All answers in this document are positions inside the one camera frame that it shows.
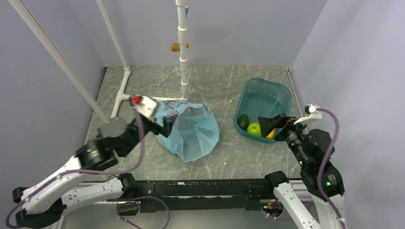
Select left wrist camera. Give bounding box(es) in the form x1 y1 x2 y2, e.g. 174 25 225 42
133 96 159 122

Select yellow fake fruit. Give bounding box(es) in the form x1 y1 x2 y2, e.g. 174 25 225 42
266 129 276 139

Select green fake apple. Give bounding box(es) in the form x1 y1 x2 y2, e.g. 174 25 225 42
246 122 262 137

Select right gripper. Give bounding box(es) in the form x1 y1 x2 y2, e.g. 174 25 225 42
257 111 311 166

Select light blue plastic bag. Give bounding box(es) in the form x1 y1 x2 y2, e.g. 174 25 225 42
155 100 220 162

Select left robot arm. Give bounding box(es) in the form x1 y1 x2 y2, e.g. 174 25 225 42
11 115 176 229

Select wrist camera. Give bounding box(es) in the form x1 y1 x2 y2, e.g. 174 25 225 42
293 104 322 125
133 96 159 122

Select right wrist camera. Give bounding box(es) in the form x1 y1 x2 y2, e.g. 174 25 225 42
293 104 322 125

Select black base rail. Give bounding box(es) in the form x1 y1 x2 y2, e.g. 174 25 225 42
117 178 276 213

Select purple cable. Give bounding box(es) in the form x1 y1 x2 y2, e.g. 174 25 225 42
4 101 172 229
261 107 347 229

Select dark green fake avocado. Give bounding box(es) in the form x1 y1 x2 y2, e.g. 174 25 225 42
237 114 249 131

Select white PVC pipe frame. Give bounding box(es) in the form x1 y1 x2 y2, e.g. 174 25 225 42
9 0 190 121

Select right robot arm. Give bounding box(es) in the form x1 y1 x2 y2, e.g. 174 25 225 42
258 114 347 229

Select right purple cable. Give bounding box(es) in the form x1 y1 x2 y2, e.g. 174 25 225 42
261 107 347 229

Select teal plastic bin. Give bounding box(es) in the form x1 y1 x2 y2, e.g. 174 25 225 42
233 78 292 144

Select orange knob on pipe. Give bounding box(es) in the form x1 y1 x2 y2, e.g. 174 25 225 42
171 43 181 52

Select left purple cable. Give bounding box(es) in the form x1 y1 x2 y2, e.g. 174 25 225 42
4 101 172 229

